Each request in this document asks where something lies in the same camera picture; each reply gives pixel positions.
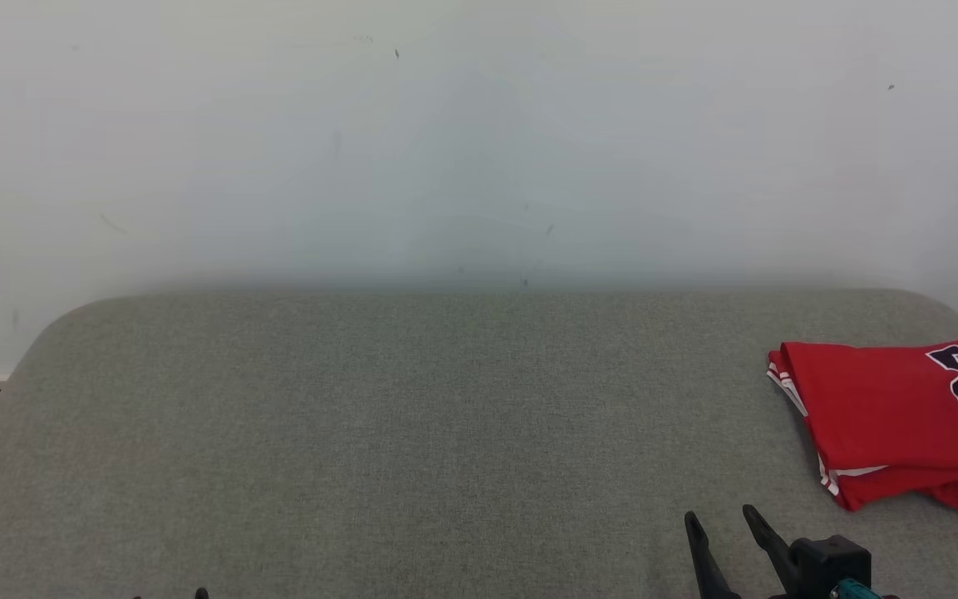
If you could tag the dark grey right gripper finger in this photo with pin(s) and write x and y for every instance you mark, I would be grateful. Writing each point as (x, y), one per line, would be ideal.
(770, 545)
(705, 566)

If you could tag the teal right camera connector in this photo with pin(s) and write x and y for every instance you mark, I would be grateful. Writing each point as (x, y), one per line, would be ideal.
(851, 591)

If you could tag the red white basketball jersey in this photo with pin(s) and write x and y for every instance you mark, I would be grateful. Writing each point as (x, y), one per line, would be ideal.
(886, 408)

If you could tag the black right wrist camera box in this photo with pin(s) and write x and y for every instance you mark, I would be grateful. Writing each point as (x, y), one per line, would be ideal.
(828, 561)

